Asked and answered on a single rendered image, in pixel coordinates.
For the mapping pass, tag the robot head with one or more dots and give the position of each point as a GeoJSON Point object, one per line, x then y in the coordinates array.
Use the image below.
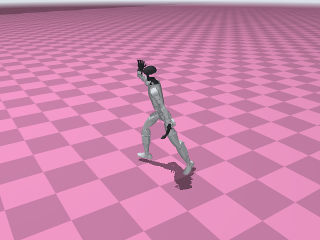
{"type": "Point", "coordinates": [149, 70]}

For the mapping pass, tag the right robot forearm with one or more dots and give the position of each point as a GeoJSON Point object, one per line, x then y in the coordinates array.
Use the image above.
{"type": "Point", "coordinates": [141, 76]}

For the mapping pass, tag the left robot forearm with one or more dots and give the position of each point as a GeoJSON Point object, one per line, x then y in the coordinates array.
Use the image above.
{"type": "Point", "coordinates": [166, 116]}

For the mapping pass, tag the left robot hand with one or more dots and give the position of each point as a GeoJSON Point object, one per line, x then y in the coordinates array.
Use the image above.
{"type": "Point", "coordinates": [167, 132]}

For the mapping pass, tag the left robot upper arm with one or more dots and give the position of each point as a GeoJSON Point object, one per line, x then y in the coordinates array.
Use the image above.
{"type": "Point", "coordinates": [156, 95]}

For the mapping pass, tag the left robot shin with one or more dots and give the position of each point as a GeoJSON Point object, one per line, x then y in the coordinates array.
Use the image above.
{"type": "Point", "coordinates": [183, 152]}

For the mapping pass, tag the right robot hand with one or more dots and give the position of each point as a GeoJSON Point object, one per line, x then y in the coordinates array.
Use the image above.
{"type": "Point", "coordinates": [140, 66]}

